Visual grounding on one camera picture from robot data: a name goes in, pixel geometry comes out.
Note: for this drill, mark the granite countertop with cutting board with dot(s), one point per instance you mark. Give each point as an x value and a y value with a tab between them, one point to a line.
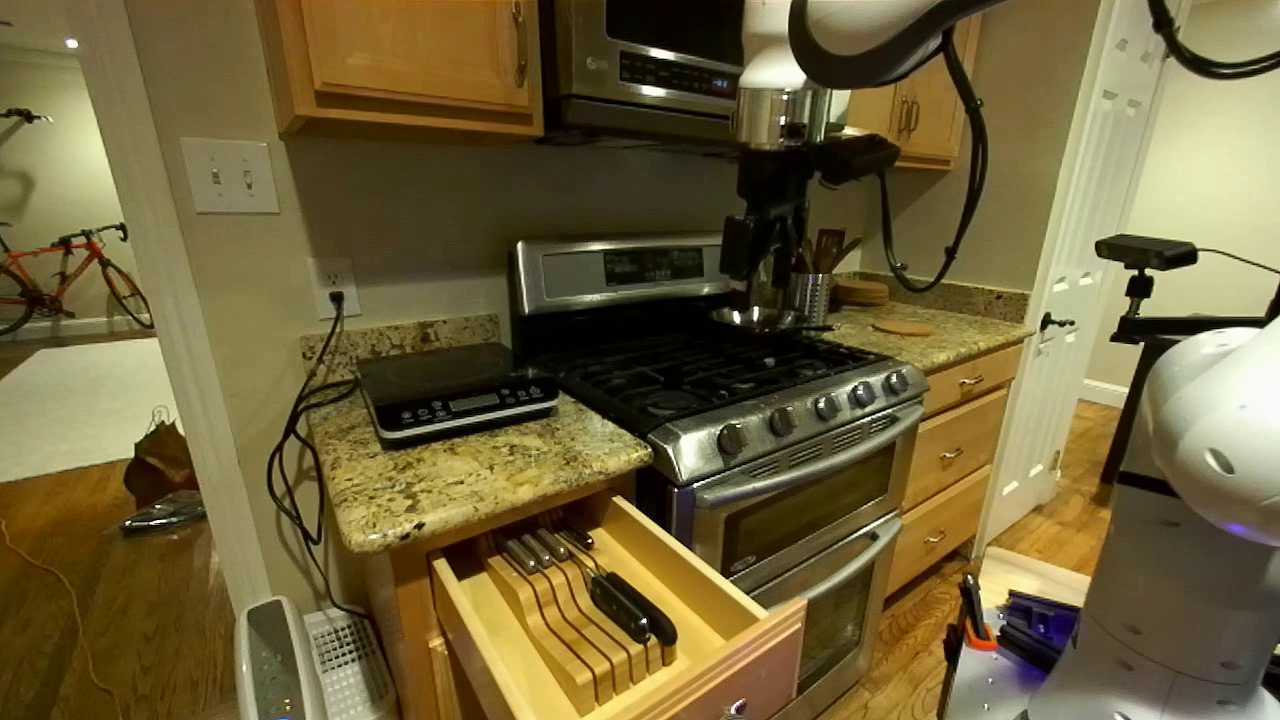
952	342

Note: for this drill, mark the wooden base cabinet with knife drawer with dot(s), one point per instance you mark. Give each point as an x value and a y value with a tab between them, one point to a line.
402	613

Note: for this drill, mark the red bicycle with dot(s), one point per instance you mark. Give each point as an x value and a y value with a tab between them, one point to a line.
66	263

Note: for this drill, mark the robot base platform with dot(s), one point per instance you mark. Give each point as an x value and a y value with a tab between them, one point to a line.
1042	626

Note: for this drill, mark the wide wooden wall cabinet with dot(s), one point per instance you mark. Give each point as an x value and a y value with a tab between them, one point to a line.
402	53

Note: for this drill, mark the steel frying pan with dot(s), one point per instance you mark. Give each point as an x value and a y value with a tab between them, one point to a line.
746	318

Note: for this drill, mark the black camera on tripod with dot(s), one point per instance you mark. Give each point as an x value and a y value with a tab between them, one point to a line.
1146	248

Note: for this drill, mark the wooden knife tray insert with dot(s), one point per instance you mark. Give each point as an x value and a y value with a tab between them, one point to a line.
562	642

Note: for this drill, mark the metal utensil crock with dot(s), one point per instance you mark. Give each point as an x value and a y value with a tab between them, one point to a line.
815	294

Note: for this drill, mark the stainless steel microwave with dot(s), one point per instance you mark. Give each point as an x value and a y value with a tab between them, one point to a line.
642	67

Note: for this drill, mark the white space heater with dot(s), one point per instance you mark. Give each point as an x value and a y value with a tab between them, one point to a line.
273	667

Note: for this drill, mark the shallow wooden cabinet drawer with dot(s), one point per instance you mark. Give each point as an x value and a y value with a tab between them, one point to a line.
970	379

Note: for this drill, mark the white wall outlet plate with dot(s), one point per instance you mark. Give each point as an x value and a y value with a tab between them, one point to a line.
231	174

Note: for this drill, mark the narrow wooden wall cabinet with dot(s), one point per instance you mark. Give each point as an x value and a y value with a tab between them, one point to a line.
927	126

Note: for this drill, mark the white rug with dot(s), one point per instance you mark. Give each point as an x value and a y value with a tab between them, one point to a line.
73	406

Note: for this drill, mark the deep wooden cabinet drawer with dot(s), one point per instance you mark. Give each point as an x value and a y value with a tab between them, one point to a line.
952	451
939	528

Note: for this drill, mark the white ribbed panel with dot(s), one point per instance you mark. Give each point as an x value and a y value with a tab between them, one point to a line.
346	661

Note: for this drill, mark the dark shoes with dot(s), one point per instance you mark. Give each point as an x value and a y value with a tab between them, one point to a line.
163	519

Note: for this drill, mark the stainless steel gas stove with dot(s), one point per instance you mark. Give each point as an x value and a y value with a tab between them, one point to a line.
746	523

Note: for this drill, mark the wooden cutting board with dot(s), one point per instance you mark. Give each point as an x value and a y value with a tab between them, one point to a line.
901	327

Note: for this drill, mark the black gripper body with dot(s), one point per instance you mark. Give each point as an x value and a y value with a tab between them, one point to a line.
780	183

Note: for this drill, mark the black electronic box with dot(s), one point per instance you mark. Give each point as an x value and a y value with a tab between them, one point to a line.
455	392

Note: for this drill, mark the brown bag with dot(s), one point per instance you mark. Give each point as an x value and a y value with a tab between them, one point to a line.
163	461

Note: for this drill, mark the silver stove knob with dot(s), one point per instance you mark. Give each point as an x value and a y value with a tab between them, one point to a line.
826	406
731	442
861	392
780	421
895	380

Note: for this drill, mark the white panel door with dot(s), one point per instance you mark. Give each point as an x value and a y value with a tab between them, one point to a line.
1065	401

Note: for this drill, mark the light wooden knife drawer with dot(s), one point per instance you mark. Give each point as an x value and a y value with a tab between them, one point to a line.
700	586

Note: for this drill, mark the white wall outlet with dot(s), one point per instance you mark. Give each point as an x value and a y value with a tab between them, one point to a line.
338	280

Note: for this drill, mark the brown wooden box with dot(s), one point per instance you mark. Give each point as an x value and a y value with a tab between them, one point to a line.
861	291

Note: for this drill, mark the granite countertop with cooktop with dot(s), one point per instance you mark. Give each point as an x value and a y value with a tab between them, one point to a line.
455	482

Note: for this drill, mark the metal drawer pull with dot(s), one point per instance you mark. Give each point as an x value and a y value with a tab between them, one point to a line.
739	706

